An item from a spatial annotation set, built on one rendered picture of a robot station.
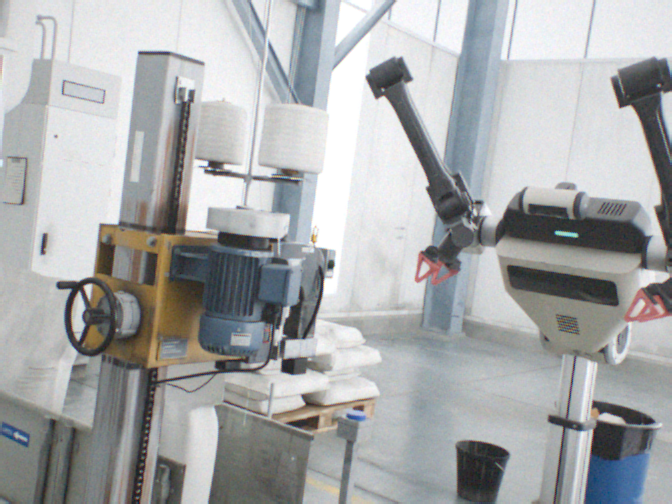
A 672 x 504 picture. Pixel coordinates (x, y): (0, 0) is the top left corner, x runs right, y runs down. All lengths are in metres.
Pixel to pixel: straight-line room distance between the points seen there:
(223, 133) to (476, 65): 9.00
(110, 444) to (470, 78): 9.37
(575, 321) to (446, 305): 8.57
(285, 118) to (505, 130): 9.05
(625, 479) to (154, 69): 2.96
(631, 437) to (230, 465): 1.98
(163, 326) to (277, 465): 0.91
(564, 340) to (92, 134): 4.28
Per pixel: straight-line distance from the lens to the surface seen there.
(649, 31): 10.59
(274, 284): 1.88
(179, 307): 2.03
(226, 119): 2.19
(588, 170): 10.46
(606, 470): 4.15
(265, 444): 2.79
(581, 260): 2.23
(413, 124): 2.16
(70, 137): 5.96
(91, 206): 6.09
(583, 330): 2.36
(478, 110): 10.90
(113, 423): 2.10
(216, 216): 1.89
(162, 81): 2.02
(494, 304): 10.85
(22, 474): 2.86
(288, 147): 1.99
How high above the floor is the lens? 1.45
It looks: 3 degrees down
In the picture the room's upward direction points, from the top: 8 degrees clockwise
